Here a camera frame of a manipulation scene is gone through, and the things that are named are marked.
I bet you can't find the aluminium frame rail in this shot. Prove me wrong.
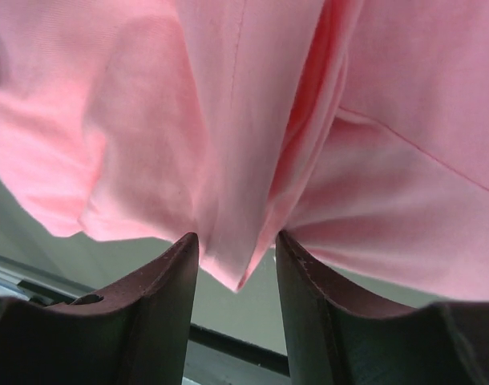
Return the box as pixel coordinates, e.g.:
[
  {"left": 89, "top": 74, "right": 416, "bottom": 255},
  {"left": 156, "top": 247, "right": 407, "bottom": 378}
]
[{"left": 0, "top": 258, "right": 30, "bottom": 301}]

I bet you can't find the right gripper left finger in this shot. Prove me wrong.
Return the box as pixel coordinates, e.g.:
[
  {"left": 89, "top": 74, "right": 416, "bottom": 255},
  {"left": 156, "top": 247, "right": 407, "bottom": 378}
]
[{"left": 0, "top": 233, "right": 199, "bottom": 384}]

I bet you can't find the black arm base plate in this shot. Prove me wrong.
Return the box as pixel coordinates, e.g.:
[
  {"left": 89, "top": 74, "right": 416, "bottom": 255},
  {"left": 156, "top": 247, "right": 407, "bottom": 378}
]
[{"left": 15, "top": 278, "right": 292, "bottom": 378}]

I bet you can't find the pink t-shirt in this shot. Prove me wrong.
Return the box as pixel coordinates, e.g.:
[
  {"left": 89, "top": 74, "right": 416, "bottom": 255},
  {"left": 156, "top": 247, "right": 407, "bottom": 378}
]
[{"left": 0, "top": 1, "right": 489, "bottom": 301}]

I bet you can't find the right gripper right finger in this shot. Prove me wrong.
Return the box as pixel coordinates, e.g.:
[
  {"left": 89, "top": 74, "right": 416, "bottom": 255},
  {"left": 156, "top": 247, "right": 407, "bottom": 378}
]
[{"left": 276, "top": 232, "right": 489, "bottom": 385}]

